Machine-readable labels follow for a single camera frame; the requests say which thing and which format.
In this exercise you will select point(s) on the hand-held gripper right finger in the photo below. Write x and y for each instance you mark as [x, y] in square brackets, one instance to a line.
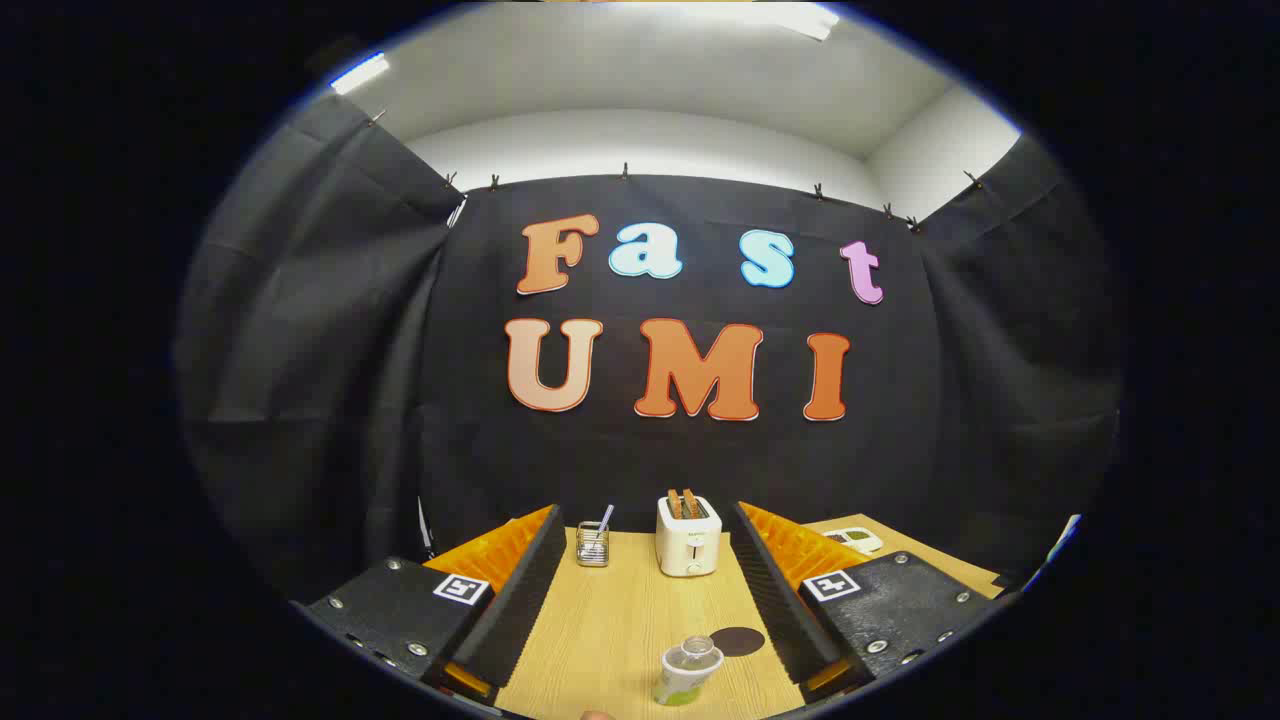
[775, 600]

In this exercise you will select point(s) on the ceiling light panel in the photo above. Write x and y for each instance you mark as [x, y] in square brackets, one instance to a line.
[358, 73]
[805, 20]

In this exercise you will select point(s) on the clear white-labelled juice bottle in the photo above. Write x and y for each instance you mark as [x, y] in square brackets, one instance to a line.
[685, 675]

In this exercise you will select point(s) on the dark brown round coaster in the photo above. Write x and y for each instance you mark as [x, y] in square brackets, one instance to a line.
[742, 643]

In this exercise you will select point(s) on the white divided dish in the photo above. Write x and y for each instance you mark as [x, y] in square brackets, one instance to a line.
[855, 540]

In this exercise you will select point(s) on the white toaster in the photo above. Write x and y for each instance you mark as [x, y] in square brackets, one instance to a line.
[688, 548]

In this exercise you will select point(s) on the wooden table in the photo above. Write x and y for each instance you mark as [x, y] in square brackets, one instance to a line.
[620, 620]

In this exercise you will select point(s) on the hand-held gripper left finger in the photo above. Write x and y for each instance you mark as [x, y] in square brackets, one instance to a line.
[520, 610]

